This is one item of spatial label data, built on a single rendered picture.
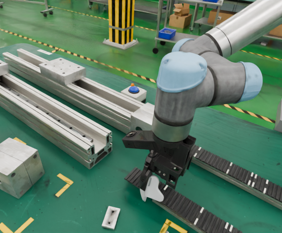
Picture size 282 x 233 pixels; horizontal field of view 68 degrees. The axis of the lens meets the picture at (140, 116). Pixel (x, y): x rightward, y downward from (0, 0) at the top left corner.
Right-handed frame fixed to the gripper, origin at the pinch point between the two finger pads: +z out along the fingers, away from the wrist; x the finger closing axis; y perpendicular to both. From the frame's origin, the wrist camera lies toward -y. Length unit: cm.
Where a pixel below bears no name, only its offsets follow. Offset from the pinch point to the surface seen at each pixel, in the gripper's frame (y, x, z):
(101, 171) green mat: -15.1, -3.3, 3.0
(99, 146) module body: -19.5, 0.6, -1.5
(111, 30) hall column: -246, 258, 58
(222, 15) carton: -125, 485, 42
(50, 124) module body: -34.3, -4.8, -5.5
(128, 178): -6.2, -2.1, 0.1
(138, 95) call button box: -26.9, 30.5, -2.9
